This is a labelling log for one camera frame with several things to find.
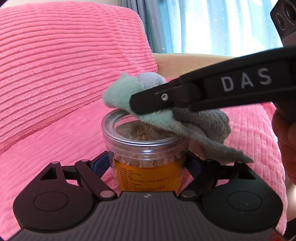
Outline grey green microfibre cloth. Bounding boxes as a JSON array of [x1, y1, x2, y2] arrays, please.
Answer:
[[102, 72, 253, 164]]

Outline clear jar with orange label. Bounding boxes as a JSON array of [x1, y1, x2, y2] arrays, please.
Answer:
[[101, 109, 189, 192]]

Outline person's right hand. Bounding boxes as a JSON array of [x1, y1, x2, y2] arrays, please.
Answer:
[[272, 110, 296, 184]]

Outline blue grey curtain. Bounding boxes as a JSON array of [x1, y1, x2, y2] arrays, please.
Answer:
[[119, 0, 282, 56]]

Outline pink corduroy seat cover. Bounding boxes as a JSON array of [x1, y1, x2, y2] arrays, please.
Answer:
[[1, 100, 287, 240]]

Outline pink corduroy back cushion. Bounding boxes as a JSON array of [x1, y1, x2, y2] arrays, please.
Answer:
[[1, 1, 158, 152]]

